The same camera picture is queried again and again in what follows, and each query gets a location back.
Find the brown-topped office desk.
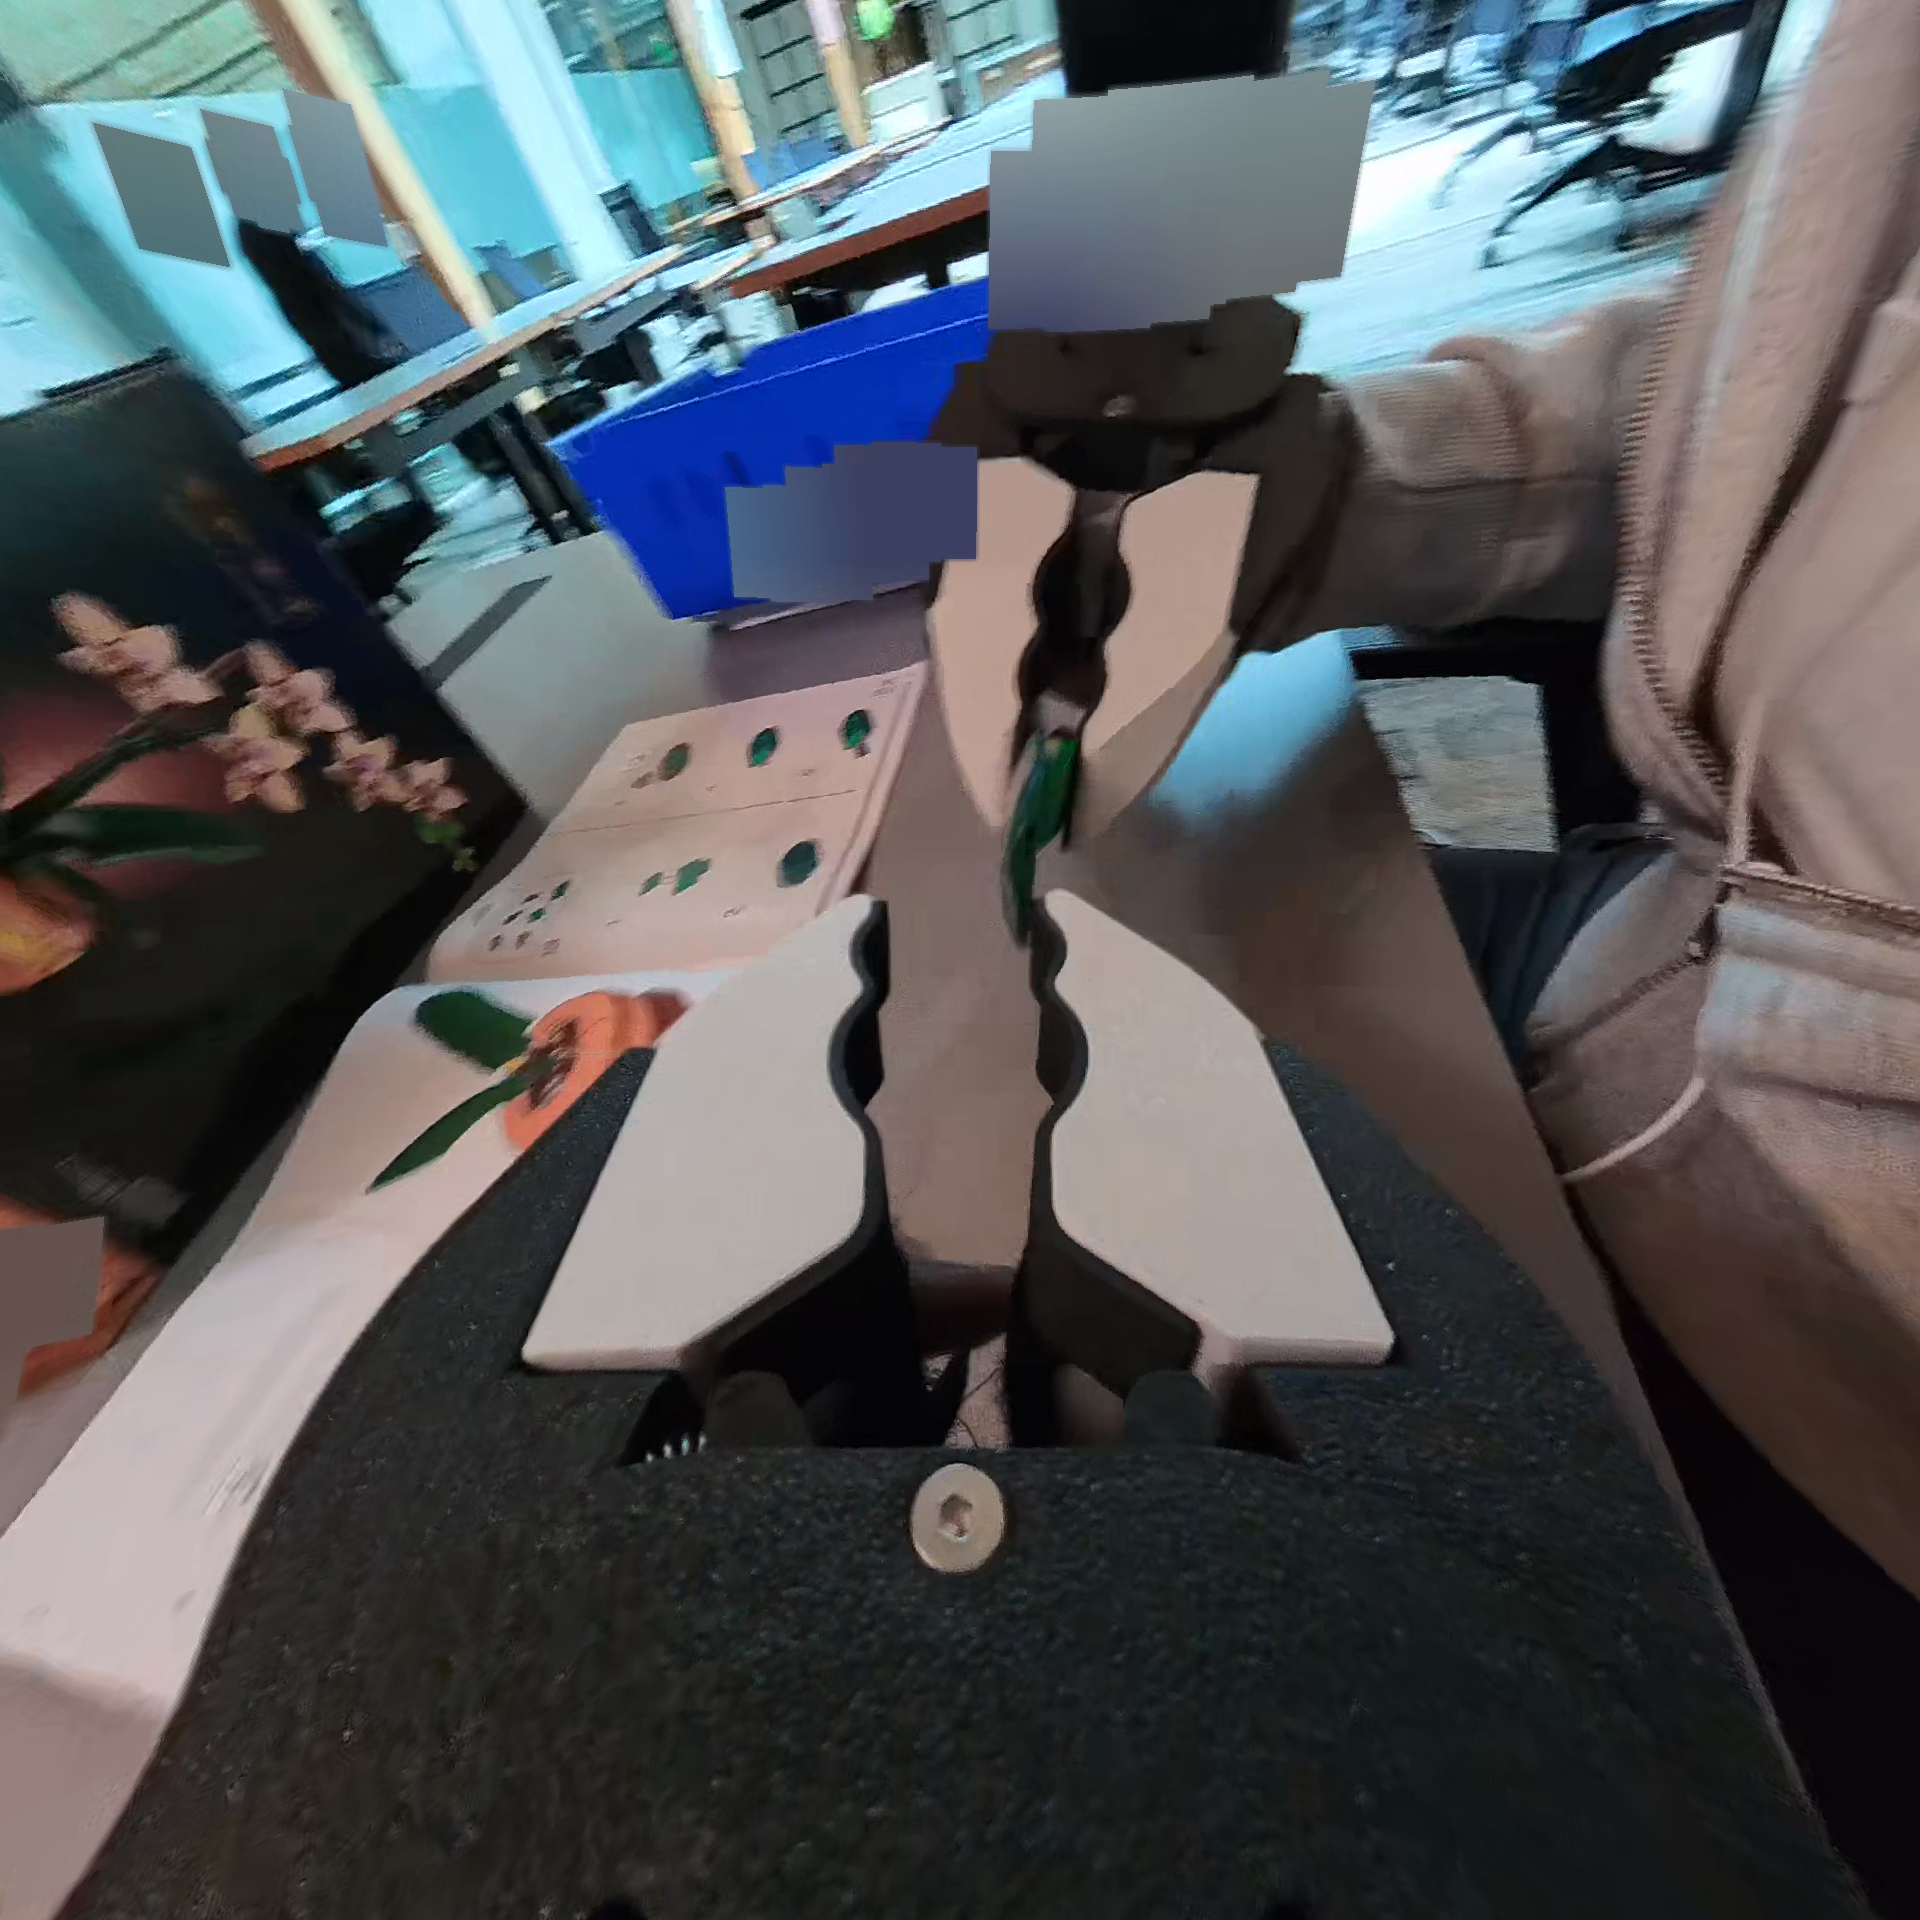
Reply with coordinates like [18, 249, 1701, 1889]
[240, 239, 774, 516]
[704, 124, 1053, 294]

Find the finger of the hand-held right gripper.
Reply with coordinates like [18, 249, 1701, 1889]
[922, 457, 1120, 828]
[1070, 473, 1264, 845]

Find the green toy leaf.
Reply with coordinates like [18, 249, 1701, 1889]
[997, 724, 1092, 952]

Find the person's right forearm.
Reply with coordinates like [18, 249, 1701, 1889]
[1239, 292, 1713, 658]

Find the building instruction booklet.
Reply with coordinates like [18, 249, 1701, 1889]
[0, 662, 933, 1920]

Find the grey desk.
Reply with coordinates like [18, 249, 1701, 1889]
[0, 528, 1701, 1517]

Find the blue plastic bin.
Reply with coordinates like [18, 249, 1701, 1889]
[548, 280, 997, 627]

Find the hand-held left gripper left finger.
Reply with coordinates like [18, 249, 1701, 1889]
[521, 889, 901, 1375]

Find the black orchid toy set box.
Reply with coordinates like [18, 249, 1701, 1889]
[0, 357, 529, 1401]

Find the black office chair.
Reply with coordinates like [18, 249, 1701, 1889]
[1432, 0, 1792, 273]

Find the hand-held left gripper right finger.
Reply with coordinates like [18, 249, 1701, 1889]
[1024, 887, 1400, 1373]

